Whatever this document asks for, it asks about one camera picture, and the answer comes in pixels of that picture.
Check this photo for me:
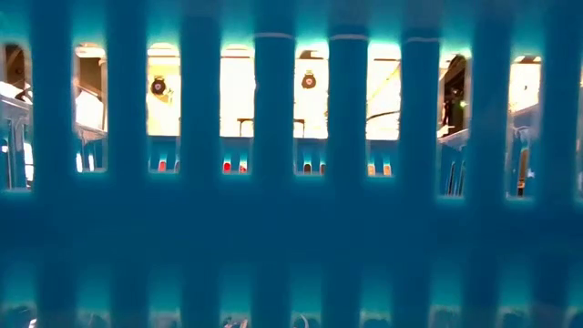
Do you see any blue plastic basket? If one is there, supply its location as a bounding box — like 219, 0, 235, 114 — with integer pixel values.
0, 0, 583, 328

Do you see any dark equipment with green light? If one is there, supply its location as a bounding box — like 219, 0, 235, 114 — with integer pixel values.
440, 54, 470, 138

